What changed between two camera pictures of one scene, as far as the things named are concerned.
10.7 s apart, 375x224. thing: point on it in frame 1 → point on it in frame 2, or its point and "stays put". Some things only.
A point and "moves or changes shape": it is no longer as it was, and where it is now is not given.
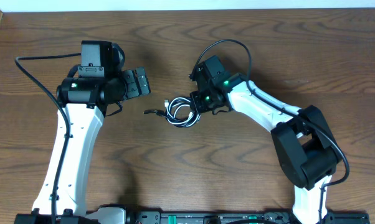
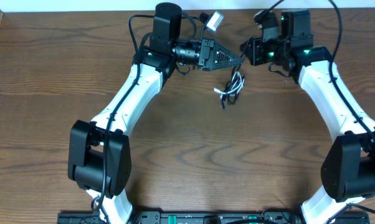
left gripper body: (137, 82) → (206, 55)
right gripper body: (204, 101) → (265, 52)
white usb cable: (180, 113) moves or changes shape
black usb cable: (180, 112) moves or changes shape
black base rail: (238, 218) stays put
